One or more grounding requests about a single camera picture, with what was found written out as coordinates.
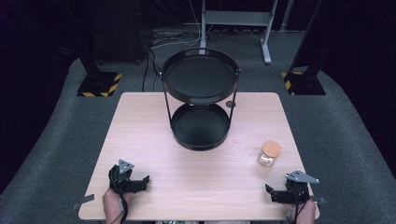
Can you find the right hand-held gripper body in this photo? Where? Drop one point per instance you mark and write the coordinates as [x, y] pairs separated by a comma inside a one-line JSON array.
[[297, 189]]

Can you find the grey metal stand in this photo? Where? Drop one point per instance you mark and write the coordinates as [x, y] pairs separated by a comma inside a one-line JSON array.
[[236, 18]]

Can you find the black stand with striped base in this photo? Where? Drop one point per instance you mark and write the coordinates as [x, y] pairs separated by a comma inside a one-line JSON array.
[[98, 84], [306, 82]]

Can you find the glass jar with cork lid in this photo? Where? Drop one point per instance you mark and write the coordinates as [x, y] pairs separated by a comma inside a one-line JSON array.
[[269, 154]]

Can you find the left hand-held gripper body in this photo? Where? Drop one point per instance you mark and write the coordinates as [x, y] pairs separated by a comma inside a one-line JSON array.
[[120, 179]]

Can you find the person's right hand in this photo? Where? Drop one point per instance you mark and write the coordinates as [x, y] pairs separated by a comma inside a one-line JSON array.
[[308, 213]]

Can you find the grey tape tab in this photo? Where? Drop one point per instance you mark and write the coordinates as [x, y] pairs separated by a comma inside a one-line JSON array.
[[320, 200], [84, 201]]

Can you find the dark equipment cabinet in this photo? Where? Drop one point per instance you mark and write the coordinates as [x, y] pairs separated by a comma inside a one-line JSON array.
[[118, 28]]

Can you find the round dark sticker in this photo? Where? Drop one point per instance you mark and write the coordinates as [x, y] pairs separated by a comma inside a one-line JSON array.
[[230, 104]]

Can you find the black two-tier round rack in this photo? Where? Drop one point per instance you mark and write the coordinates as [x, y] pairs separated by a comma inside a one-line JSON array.
[[199, 77]]

